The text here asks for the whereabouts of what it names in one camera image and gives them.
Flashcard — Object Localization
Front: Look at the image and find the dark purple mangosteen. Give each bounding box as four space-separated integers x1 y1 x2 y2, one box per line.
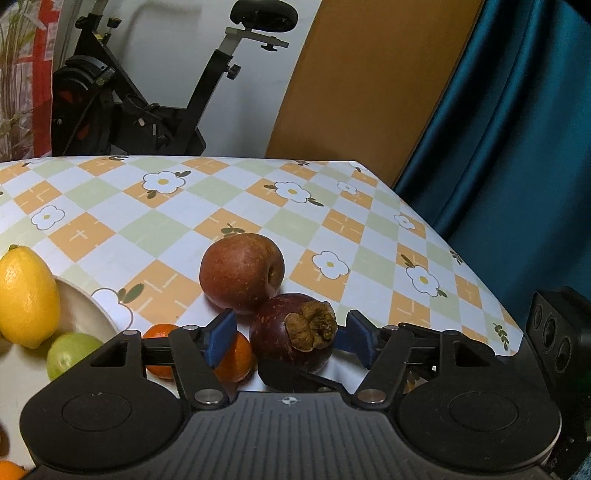
249 293 339 373

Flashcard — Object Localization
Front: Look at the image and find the red-brown apple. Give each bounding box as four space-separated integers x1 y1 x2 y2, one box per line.
198 233 284 314

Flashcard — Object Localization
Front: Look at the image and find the yellow lemon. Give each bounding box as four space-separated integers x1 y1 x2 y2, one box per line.
1 246 61 349

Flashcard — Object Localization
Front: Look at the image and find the printed red backdrop cloth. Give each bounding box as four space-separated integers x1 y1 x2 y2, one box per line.
0 0 62 162

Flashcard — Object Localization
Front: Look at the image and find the small orange mandarin left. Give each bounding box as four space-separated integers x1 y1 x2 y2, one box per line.
142 324 177 382

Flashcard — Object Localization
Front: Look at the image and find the floral checkered tablecloth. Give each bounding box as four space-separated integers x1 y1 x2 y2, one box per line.
1 156 522 355

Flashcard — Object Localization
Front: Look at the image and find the beige round plate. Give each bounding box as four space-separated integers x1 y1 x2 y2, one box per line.
0 274 180 471

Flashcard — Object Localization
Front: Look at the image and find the black exercise bike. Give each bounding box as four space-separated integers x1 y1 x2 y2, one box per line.
50 0 300 157

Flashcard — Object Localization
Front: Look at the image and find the bright green round fruit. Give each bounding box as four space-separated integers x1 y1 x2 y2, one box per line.
46 332 103 381

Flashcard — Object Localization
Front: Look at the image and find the wooden board panel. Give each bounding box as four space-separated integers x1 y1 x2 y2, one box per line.
266 0 483 186

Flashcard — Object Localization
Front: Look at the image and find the small orange mandarin right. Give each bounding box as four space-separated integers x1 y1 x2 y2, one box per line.
213 332 256 383

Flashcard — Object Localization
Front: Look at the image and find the small orange mandarin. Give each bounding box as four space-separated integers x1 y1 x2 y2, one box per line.
213 332 256 383
142 324 177 382

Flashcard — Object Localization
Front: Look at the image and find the teal curtain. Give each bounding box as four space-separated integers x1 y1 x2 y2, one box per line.
394 1 590 323

